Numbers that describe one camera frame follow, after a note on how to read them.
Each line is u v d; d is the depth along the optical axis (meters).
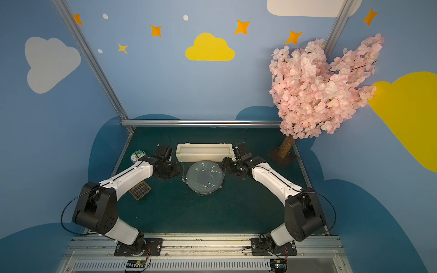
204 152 0.99
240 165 0.66
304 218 0.43
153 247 0.75
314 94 0.64
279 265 0.73
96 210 0.44
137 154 0.97
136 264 0.73
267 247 0.73
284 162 1.05
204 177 0.96
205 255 0.73
